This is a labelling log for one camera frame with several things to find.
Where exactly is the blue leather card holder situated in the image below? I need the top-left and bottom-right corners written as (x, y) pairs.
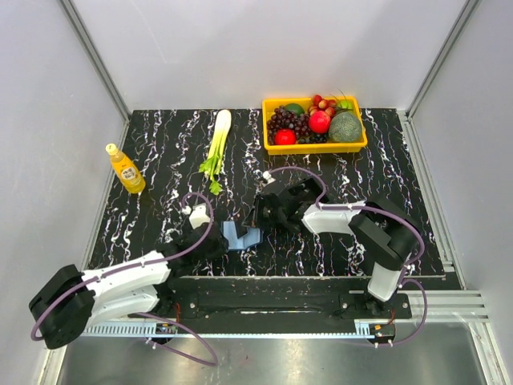
top-left (221, 221), bottom-right (263, 251)

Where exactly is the black card edgewise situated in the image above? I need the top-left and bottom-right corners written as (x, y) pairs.
top-left (237, 216), bottom-right (261, 237)

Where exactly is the black plastic card box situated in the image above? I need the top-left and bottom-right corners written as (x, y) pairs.
top-left (279, 177), bottom-right (323, 210)

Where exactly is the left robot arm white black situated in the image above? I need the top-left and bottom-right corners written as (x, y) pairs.
top-left (29, 224), bottom-right (228, 350)

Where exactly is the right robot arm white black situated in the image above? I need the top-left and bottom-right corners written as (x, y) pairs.
top-left (244, 177), bottom-right (425, 318)

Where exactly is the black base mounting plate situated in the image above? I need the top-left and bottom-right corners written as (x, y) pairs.
top-left (127, 289), bottom-right (414, 322)

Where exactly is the red apple front left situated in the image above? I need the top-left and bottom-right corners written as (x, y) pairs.
top-left (273, 128), bottom-right (297, 146)

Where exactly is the celery stalk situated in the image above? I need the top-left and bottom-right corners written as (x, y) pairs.
top-left (199, 109), bottom-right (232, 196)

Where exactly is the dark blueberry cluster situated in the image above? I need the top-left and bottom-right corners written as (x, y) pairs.
top-left (297, 133), bottom-right (328, 144)

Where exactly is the purple grape bunch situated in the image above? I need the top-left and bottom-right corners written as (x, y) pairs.
top-left (266, 107), bottom-right (311, 145)

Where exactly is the red pink peach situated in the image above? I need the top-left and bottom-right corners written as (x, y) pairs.
top-left (309, 111), bottom-right (331, 134)

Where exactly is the green avocado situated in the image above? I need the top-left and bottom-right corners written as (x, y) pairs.
top-left (285, 103), bottom-right (305, 116)

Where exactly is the yellow juice bottle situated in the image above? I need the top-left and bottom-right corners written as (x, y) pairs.
top-left (105, 144), bottom-right (146, 194)

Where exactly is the yellow plastic fruit bin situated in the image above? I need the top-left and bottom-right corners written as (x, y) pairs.
top-left (262, 95), bottom-right (368, 156)

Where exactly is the green netted melon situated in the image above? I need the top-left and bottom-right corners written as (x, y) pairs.
top-left (328, 112), bottom-right (362, 143)

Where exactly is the red cherry cluster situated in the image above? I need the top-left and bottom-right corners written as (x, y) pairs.
top-left (308, 94), bottom-right (337, 117)

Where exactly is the green apple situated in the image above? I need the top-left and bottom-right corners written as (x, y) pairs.
top-left (335, 99), bottom-right (354, 113)

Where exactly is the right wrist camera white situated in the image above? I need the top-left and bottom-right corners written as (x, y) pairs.
top-left (261, 171), bottom-right (275, 184)

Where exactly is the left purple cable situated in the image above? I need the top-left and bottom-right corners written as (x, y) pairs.
top-left (30, 192), bottom-right (220, 367)

